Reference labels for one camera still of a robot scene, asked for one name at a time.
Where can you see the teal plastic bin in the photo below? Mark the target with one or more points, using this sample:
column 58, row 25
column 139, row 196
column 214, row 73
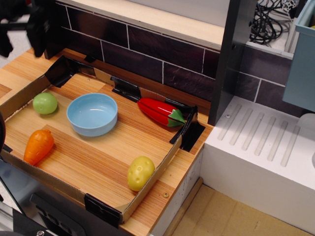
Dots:
column 300, row 86

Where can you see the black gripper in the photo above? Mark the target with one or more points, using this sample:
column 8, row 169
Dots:
column 42, row 26

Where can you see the green toy pear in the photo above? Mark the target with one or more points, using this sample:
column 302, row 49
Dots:
column 45, row 103

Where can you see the light blue plastic bowl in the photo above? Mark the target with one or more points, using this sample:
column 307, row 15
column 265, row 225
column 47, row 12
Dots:
column 93, row 114

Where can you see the red toy chili pepper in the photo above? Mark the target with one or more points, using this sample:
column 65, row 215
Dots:
column 161, row 112

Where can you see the yellow toy potato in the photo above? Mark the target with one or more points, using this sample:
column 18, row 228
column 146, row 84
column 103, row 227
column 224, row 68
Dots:
column 140, row 170

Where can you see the white toy sink drainboard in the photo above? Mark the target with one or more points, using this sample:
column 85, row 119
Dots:
column 265, row 159

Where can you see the dark grey vertical post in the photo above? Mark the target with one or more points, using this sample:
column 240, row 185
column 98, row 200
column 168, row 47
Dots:
column 236, row 34

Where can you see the orange toy carrot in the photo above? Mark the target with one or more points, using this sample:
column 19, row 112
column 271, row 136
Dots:
column 39, row 144

